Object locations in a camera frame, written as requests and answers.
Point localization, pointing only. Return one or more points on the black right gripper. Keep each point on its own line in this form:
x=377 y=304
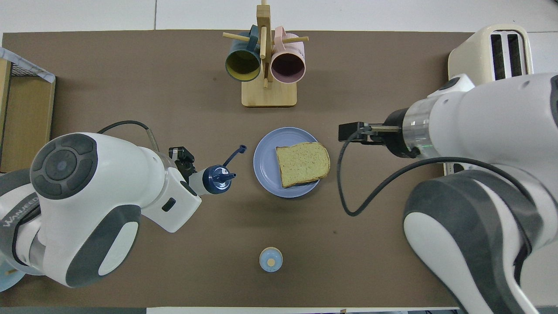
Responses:
x=396 y=135

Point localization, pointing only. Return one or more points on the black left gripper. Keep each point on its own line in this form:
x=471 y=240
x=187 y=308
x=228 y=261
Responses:
x=186 y=171

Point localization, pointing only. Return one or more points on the white bottle with blue cap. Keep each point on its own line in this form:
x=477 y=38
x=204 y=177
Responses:
x=216 y=179

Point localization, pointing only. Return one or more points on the bread slice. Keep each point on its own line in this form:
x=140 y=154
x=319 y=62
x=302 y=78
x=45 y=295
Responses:
x=303 y=163

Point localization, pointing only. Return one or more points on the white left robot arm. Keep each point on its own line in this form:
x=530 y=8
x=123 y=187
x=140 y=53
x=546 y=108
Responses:
x=104 y=187

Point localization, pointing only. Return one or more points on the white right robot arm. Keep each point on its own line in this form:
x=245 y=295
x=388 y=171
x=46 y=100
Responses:
x=479 y=122

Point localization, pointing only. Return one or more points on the blue round plate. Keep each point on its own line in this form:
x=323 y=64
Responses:
x=265 y=165

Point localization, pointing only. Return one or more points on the pale grey-blue plate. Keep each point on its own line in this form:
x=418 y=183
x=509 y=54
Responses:
x=8 y=283

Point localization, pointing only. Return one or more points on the brown table mat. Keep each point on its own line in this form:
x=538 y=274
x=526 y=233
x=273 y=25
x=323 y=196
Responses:
x=130 y=87

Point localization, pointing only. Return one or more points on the wooden mug tree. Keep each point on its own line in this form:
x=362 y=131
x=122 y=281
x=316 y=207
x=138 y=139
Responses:
x=270 y=93

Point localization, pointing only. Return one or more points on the pink mug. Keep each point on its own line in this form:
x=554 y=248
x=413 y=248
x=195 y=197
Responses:
x=287 y=65

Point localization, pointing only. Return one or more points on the dark teal mug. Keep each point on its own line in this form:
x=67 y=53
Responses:
x=242 y=65

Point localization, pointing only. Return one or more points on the blue call bell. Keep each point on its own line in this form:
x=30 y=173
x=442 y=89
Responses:
x=271 y=260

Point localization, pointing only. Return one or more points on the cream two-slot toaster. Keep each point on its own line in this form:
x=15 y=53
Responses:
x=479 y=48

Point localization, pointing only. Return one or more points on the white blue checked cloth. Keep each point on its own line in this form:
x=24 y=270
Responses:
x=39 y=74

